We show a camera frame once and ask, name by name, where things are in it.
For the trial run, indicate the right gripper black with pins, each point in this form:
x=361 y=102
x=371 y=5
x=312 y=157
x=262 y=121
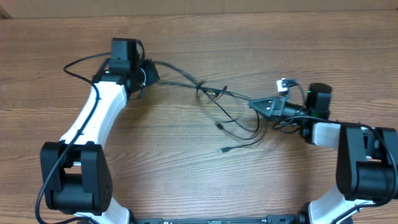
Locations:
x=277 y=106

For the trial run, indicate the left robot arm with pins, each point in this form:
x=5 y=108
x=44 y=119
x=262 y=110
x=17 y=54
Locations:
x=76 y=176

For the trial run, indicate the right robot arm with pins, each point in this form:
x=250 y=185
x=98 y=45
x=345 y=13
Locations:
x=366 y=170

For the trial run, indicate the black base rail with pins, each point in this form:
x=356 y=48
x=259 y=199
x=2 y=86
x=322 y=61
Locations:
x=214 y=221

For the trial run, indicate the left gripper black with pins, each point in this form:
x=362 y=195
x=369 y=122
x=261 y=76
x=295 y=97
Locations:
x=152 y=73

